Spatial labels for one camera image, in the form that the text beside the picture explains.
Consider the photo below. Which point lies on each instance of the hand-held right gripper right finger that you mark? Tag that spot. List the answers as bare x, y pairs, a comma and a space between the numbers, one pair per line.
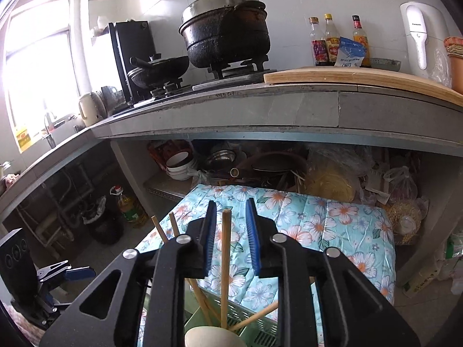
252, 238

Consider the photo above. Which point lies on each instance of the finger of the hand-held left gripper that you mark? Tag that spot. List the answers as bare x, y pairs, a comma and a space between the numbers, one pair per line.
81, 273
49, 300

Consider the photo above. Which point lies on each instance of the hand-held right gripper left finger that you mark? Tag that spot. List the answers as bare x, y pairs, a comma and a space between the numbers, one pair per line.
211, 238

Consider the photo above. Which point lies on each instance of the single bamboo chopstick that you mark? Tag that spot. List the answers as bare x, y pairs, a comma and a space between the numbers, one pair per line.
226, 260

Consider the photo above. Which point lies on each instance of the bundle of wooden chopsticks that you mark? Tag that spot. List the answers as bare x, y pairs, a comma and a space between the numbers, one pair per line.
159, 229

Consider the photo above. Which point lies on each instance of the green plastic utensil holder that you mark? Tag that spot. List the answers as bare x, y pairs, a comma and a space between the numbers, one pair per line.
260, 336

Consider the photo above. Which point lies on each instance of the white rice paddle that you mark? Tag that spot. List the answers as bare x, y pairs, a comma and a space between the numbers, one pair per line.
213, 339

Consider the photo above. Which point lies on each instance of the black trash bin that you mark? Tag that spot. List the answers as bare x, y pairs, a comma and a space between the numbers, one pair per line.
103, 224

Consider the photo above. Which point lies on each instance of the floral turquoise blanket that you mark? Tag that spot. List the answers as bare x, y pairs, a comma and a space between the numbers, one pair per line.
318, 224

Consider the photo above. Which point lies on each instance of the stack of white bowls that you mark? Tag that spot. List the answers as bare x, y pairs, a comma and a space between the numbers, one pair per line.
181, 166

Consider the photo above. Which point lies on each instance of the metal bowl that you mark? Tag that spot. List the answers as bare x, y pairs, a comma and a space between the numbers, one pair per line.
224, 161

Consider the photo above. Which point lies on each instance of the cooking oil bottle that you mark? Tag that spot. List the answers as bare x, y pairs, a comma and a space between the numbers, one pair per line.
126, 206

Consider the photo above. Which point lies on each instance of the red plastic bag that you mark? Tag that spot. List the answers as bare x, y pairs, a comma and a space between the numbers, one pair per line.
162, 151

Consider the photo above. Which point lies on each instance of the crumpled clear plastic bag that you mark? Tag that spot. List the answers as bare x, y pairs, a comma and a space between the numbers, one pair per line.
332, 180

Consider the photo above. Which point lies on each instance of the concrete kitchen counter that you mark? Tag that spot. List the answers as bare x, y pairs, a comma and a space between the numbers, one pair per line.
253, 110

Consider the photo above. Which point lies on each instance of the clear bag of grain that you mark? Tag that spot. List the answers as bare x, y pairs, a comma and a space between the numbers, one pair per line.
405, 220

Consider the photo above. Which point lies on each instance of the gas stove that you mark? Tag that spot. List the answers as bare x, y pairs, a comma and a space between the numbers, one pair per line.
224, 79

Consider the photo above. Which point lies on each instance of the cream kettle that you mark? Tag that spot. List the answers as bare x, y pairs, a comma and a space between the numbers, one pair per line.
88, 110

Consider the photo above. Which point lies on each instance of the black pan with lid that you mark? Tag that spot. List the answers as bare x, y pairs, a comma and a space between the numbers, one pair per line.
159, 70

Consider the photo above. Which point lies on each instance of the wooden board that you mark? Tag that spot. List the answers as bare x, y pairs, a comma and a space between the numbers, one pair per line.
343, 77

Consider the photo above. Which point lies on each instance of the window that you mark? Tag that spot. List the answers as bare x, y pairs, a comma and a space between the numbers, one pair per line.
39, 72

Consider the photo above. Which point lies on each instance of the dark sauce bottle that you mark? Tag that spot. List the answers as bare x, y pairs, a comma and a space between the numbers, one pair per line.
319, 50

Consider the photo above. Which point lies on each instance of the large black pot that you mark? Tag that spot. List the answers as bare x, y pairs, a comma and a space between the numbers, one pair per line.
224, 36

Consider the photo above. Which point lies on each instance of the blue seasoning packet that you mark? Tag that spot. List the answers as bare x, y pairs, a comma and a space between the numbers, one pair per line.
349, 54

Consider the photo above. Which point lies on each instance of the black stove side panel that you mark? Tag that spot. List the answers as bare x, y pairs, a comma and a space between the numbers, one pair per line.
134, 43

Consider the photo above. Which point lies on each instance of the red cap sauce bottle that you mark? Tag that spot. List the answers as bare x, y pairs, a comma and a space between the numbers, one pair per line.
361, 36

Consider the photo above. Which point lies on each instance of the white electric water boiler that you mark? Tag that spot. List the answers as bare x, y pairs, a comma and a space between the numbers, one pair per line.
423, 39

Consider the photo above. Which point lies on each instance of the copper basin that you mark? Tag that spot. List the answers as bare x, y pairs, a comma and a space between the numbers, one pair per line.
456, 72

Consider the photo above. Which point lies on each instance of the woven basket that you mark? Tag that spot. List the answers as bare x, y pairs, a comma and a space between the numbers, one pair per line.
455, 45

